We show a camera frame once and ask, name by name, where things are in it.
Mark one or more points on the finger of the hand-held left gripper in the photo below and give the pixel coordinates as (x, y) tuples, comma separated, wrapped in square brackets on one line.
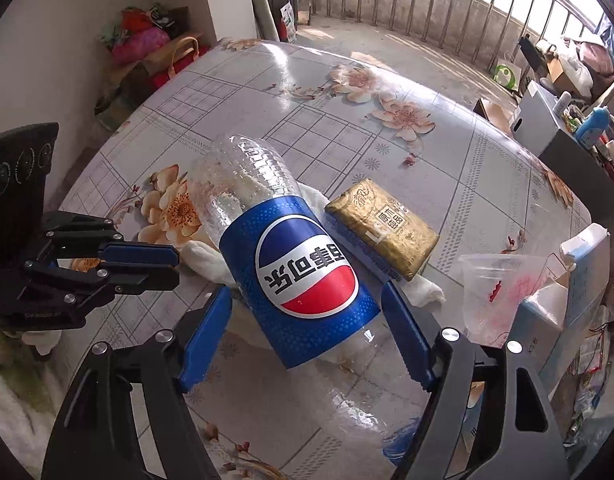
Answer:
[(137, 255), (142, 281)]

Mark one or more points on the crumpled clear plastic wrappers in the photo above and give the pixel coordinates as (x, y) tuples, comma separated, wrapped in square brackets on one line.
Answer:
[(584, 410)]

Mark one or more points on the clear plastic bowl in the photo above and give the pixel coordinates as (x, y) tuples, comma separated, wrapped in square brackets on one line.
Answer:
[(507, 300)]

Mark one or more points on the white printed carton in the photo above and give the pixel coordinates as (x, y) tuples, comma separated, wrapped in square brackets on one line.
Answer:
[(288, 22)]

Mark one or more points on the white crumpled paper towel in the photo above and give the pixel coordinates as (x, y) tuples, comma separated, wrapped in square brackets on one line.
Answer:
[(202, 260)]

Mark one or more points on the small white bottle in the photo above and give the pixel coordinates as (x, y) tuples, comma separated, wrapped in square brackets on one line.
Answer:
[(564, 104)]

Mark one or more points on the green cardboard box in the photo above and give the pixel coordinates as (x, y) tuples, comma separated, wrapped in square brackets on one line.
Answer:
[(112, 112)]

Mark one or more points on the open cardboard box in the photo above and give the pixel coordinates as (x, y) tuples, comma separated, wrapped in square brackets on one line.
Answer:
[(559, 71)]

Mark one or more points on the red gift bag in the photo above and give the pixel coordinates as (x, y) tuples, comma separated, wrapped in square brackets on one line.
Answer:
[(167, 80)]

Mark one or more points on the green and white fluffy robe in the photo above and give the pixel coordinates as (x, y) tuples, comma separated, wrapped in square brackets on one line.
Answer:
[(17, 390)]

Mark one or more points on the black printed bag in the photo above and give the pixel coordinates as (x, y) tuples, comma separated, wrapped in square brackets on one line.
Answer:
[(169, 17)]

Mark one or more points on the white crumpled plastic bag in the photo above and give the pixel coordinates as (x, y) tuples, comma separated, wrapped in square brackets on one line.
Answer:
[(582, 80)]

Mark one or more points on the pink cloth bundle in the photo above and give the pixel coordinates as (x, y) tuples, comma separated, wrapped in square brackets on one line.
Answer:
[(594, 55)]

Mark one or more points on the blue and white cardboard box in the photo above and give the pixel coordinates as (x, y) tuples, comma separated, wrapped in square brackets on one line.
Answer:
[(587, 280)]

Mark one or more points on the clear blue label soda bottle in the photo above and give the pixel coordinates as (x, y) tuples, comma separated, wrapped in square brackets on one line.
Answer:
[(297, 280)]

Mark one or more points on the metal balcony railing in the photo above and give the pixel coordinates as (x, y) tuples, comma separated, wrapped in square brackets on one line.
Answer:
[(437, 5)]

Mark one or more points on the gold foil packet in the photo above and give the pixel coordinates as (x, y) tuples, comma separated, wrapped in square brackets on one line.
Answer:
[(382, 225)]

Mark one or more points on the pink plastic bag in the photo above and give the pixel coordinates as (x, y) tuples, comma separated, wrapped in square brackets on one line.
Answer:
[(139, 45)]

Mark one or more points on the grey cabinet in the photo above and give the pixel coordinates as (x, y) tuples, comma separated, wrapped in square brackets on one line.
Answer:
[(539, 120)]

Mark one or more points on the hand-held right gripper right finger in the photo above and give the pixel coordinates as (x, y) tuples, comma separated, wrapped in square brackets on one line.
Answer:
[(407, 340)]

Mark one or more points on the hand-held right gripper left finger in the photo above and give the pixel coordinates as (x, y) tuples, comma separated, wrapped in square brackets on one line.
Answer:
[(207, 340)]

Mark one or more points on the flat brown cardboard box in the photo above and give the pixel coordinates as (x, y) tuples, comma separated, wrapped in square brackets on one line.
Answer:
[(494, 115)]

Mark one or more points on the blue detergent bottle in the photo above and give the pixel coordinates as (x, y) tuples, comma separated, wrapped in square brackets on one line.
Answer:
[(592, 125)]

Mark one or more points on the green and white bag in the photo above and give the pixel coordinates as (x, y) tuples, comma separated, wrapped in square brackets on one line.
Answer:
[(507, 76)]

